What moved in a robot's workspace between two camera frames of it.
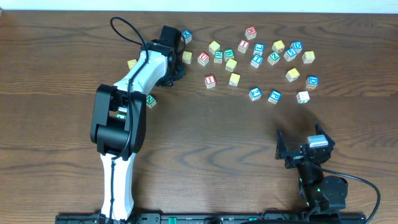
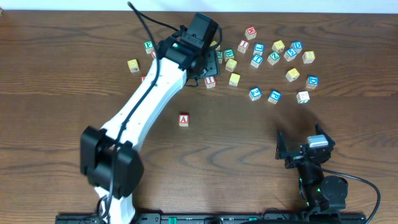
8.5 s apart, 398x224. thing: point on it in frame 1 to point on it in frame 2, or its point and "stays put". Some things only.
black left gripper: [175, 74] to [211, 64]
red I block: [209, 81] stays put
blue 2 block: [255, 93] stays put
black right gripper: [300, 157] stays put
